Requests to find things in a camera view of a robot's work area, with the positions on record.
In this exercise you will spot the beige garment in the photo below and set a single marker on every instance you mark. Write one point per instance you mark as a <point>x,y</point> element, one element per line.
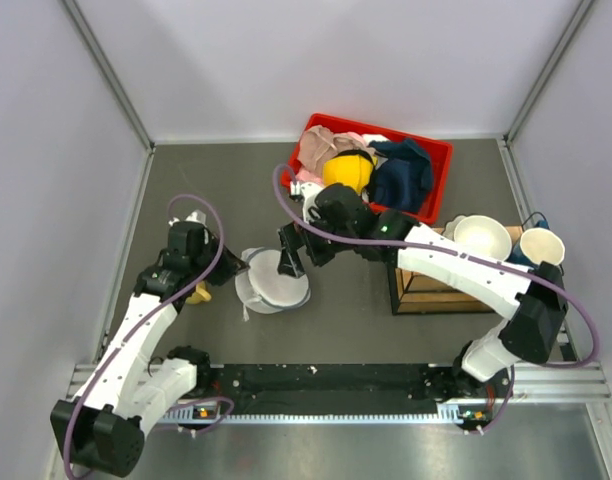
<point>316,147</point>

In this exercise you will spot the yellow mug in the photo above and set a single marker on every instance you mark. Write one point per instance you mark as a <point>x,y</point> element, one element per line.
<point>199,295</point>

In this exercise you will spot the white mesh laundry bag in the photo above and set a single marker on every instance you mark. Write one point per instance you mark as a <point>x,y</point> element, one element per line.
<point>263,290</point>

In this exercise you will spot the grey slotted cable duct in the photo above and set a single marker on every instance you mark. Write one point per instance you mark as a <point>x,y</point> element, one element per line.
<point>441,414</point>

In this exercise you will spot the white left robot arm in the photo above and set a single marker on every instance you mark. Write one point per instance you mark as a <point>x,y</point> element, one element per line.
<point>105,425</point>

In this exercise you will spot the white garment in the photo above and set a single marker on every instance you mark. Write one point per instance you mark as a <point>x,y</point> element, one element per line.
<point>368,139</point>

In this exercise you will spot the blue cup cream inside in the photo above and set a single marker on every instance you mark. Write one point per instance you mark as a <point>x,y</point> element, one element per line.
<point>537,243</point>

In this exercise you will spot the black wire wooden shelf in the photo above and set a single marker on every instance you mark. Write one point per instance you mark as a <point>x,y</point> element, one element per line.
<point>421,295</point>

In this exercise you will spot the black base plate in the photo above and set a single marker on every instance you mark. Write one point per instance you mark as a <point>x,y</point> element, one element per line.
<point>344,388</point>

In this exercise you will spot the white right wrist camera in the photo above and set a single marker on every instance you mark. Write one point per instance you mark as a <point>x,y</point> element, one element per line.
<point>305,193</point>

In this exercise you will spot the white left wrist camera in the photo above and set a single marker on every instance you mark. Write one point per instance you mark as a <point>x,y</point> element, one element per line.
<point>196,216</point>

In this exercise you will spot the pink garment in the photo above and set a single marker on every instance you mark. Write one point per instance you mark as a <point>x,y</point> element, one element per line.
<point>344,142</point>

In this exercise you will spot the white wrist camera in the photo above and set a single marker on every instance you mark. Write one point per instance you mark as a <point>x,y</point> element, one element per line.
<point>305,193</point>
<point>196,216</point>

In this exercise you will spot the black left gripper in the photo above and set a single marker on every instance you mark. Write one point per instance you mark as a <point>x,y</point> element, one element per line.
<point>231,265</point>

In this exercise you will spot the cream bowl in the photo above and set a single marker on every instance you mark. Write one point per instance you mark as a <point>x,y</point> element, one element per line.
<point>481,234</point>

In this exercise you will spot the navy blue garment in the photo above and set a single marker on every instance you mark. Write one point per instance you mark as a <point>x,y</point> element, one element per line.
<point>404,178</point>

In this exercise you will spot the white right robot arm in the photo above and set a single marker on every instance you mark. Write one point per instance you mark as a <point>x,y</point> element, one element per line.
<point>529,300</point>

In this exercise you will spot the red plastic bin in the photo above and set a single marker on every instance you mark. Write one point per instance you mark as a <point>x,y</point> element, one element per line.
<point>439,151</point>

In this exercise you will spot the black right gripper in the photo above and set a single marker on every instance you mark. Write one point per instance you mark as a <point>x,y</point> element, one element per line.
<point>293,237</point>

